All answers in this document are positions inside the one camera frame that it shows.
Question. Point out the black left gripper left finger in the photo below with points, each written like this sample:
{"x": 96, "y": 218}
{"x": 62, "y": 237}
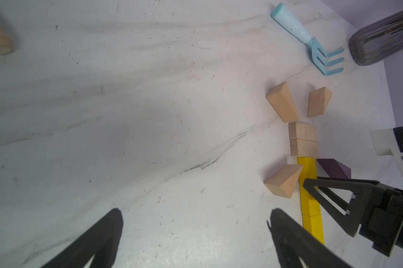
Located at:
{"x": 97, "y": 246}

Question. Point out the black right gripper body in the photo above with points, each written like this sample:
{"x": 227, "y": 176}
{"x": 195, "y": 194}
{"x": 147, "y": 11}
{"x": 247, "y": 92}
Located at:
{"x": 381, "y": 217}

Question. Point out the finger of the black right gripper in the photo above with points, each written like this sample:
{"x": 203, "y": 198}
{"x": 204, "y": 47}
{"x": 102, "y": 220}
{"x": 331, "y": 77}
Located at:
{"x": 349, "y": 215}

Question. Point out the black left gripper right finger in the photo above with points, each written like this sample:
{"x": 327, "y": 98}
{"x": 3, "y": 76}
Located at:
{"x": 296, "y": 247}

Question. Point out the yellow angled rectangular block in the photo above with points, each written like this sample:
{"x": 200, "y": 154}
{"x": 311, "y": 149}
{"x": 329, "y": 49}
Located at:
{"x": 314, "y": 225}

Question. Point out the purple triangle block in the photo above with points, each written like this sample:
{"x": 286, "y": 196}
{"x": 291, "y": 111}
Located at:
{"x": 335, "y": 169}

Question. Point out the natural wooden wedge block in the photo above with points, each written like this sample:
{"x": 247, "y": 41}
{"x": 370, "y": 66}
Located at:
{"x": 283, "y": 183}

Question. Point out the natural wooden square block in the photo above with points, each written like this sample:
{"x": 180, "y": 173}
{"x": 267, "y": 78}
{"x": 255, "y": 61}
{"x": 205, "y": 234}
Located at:
{"x": 303, "y": 140}

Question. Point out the natural wooden triangle block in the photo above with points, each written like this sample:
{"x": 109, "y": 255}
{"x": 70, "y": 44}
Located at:
{"x": 282, "y": 101}

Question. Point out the purple ribbed glass vase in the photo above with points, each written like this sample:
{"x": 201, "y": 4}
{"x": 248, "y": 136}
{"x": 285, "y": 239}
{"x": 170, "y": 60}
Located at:
{"x": 377, "y": 41}

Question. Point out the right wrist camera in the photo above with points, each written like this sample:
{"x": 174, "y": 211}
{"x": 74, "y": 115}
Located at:
{"x": 389, "y": 142}

